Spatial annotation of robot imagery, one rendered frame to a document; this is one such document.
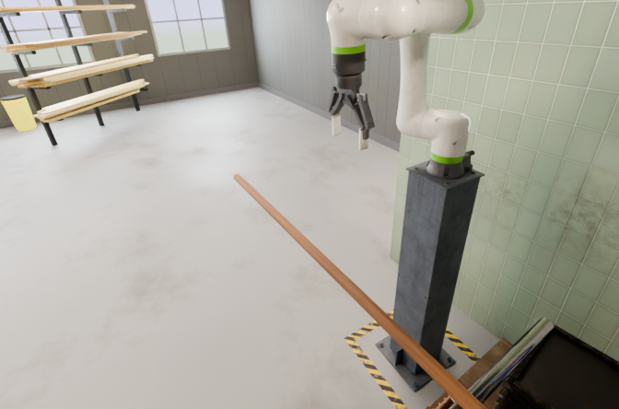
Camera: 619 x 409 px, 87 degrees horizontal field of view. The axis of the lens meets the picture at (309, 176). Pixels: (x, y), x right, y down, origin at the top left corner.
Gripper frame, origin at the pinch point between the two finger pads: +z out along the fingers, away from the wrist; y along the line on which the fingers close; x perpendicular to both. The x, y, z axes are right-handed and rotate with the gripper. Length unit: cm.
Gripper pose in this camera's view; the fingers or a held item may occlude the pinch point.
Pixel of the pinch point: (349, 138)
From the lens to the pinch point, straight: 104.1
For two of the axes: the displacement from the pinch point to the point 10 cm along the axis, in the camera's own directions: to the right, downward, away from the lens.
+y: -5.3, -4.0, 7.5
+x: -8.5, 3.2, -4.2
